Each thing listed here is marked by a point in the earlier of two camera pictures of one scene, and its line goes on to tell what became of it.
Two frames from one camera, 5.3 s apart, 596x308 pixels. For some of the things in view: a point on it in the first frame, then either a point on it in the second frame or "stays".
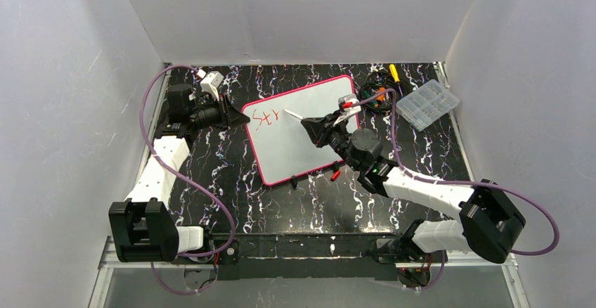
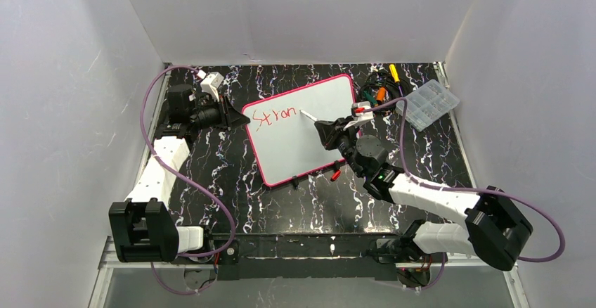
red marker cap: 335,176 stays
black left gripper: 224,114 stays
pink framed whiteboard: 284,148 stays
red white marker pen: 297,116 to 308,115
